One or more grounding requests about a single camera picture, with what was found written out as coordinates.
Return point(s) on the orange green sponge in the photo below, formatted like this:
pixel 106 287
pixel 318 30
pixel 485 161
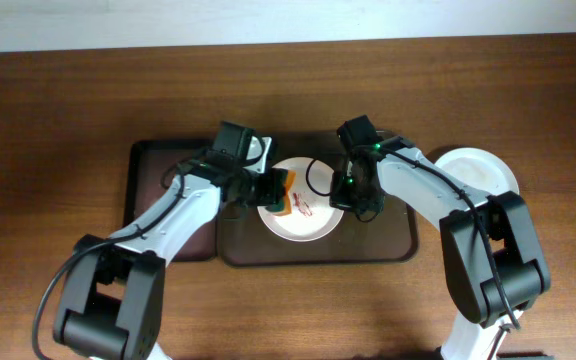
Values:
pixel 288 192

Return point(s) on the pale green plate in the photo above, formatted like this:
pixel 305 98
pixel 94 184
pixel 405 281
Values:
pixel 504 178

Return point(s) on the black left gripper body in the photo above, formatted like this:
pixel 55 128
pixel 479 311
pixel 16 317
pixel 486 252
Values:
pixel 257 188

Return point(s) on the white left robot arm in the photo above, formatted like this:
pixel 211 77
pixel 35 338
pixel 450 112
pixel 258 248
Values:
pixel 112 300

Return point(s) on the pale pink plate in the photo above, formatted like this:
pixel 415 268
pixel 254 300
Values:
pixel 312 217

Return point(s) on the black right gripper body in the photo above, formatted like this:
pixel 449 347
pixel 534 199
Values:
pixel 349 193

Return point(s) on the cream white plate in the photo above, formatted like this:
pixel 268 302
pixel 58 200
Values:
pixel 470 166

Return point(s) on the large dark brown tray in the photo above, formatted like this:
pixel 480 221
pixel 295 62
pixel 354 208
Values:
pixel 390 237

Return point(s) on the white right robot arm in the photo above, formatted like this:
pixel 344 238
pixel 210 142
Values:
pixel 493 261

